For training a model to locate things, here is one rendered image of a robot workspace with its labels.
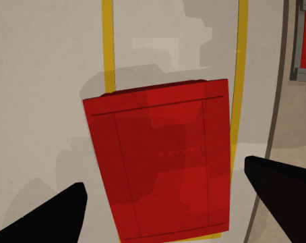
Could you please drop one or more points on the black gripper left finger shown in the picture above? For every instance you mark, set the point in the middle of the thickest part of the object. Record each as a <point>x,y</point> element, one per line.
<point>59,220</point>

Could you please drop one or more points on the yellow rectangular frame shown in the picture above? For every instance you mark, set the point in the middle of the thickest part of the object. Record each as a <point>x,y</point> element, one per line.
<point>109,74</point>

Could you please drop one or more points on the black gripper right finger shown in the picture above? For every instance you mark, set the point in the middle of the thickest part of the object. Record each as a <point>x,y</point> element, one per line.
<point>282,188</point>

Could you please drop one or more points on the red toy car hood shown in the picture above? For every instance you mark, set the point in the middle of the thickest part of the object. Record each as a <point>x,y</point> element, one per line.
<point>164,154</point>

